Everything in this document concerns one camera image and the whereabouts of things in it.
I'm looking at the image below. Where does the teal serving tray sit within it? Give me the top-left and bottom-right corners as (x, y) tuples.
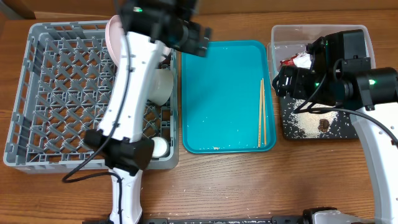
(181, 40), (277, 154)

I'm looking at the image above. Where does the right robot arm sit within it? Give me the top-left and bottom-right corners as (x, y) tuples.
(272, 29), (397, 223)

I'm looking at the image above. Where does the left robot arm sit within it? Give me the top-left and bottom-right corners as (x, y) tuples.
(84, 1), (211, 223)

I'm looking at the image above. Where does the white cup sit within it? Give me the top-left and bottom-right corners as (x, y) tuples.
(152, 137), (170, 158)

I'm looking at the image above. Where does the red wrapper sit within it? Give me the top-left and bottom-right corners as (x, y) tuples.
(280, 52), (308, 66)

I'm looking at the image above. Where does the white napkin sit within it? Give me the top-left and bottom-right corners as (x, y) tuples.
(293, 54), (312, 69)

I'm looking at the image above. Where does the black tray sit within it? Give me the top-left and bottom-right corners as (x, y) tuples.
(279, 90), (361, 141)

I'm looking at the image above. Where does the large white plate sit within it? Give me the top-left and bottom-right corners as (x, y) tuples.
(105, 15), (124, 67)

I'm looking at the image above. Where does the grey bowl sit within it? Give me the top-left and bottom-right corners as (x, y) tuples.
(148, 69), (174, 106)

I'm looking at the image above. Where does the clear plastic bin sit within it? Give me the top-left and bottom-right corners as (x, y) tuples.
(267, 24), (376, 80)

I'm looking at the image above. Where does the grey plastic dish rack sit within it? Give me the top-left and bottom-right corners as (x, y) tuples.
(2, 17), (180, 174)

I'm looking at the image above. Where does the wooden chopstick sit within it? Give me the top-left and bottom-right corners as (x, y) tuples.
(261, 78), (267, 145)
(257, 80), (262, 148)

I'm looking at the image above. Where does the rice pile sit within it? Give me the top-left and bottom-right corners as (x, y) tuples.
(284, 99), (358, 139)

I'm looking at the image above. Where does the brown food scrap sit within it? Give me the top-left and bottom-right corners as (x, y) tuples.
(318, 119), (330, 133)

